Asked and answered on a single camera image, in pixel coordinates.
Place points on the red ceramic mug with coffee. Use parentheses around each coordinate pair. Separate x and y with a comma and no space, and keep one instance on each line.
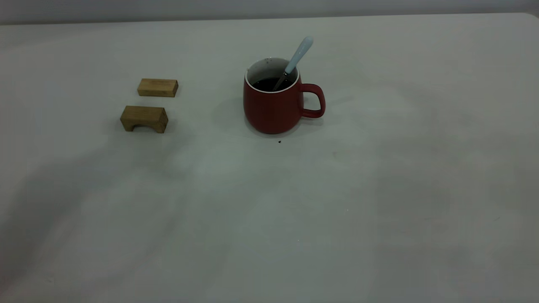
(273,109)

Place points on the flat rectangular wooden block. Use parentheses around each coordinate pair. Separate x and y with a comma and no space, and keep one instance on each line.
(158,87)

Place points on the arched wooden block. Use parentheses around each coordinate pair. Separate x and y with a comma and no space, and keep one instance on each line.
(145,114)

